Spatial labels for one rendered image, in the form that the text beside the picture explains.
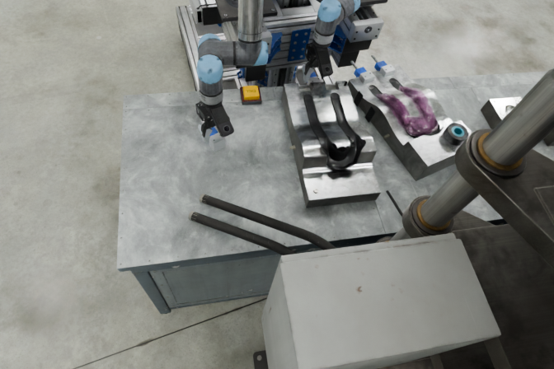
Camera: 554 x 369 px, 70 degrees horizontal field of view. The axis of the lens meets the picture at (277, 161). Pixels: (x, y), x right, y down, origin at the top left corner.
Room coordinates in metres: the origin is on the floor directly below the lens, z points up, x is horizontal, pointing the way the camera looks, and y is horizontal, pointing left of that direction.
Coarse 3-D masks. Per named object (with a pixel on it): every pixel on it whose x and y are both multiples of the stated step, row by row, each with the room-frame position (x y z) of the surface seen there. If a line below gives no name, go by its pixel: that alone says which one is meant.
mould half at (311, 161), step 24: (288, 96) 1.04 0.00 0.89; (312, 96) 1.07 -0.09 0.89; (288, 120) 0.98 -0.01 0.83; (336, 120) 0.98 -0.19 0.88; (312, 144) 0.81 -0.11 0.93; (336, 144) 0.83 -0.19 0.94; (312, 168) 0.76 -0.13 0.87; (360, 168) 0.80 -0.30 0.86; (312, 192) 0.67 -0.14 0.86; (336, 192) 0.68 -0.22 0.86; (360, 192) 0.70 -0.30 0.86
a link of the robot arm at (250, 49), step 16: (240, 0) 1.00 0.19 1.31; (256, 0) 1.00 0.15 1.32; (240, 16) 0.98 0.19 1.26; (256, 16) 0.98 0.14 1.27; (240, 32) 0.97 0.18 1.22; (256, 32) 0.97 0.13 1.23; (240, 48) 0.94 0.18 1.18; (256, 48) 0.95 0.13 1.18; (240, 64) 0.93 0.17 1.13; (256, 64) 0.94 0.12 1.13
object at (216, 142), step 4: (212, 128) 0.86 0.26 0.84; (212, 132) 0.85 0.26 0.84; (216, 132) 0.85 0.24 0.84; (212, 136) 0.82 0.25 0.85; (216, 136) 0.82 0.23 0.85; (220, 136) 0.83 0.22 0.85; (212, 140) 0.80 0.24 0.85; (216, 140) 0.81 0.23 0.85; (220, 140) 0.81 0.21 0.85; (224, 140) 0.82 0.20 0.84; (212, 144) 0.80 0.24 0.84; (216, 144) 0.80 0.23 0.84; (220, 144) 0.81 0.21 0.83; (224, 144) 0.82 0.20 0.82; (212, 148) 0.80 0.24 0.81; (216, 148) 0.80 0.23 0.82; (220, 148) 0.81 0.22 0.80
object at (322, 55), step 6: (318, 48) 1.20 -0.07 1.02; (324, 48) 1.20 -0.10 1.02; (318, 54) 1.17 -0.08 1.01; (324, 54) 1.18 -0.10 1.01; (318, 60) 1.16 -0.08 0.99; (324, 60) 1.16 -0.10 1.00; (330, 60) 1.17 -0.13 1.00; (318, 66) 1.15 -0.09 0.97; (324, 66) 1.14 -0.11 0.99; (330, 66) 1.15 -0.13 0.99; (324, 72) 1.12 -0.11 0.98; (330, 72) 1.13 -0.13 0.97
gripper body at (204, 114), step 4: (200, 100) 0.82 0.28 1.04; (196, 104) 0.85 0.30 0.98; (200, 104) 0.86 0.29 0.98; (204, 104) 0.81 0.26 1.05; (220, 104) 0.82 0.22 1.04; (196, 108) 0.85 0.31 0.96; (200, 108) 0.83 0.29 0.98; (204, 108) 0.84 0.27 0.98; (212, 108) 0.80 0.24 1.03; (196, 112) 0.85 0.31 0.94; (200, 112) 0.82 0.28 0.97; (204, 112) 0.82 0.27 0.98; (208, 112) 0.82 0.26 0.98; (200, 116) 0.83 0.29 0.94; (204, 116) 0.81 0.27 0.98; (208, 116) 0.81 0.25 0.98; (204, 120) 0.81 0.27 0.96; (208, 120) 0.80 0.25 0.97; (212, 120) 0.80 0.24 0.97; (208, 124) 0.79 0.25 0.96; (212, 124) 0.80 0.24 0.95
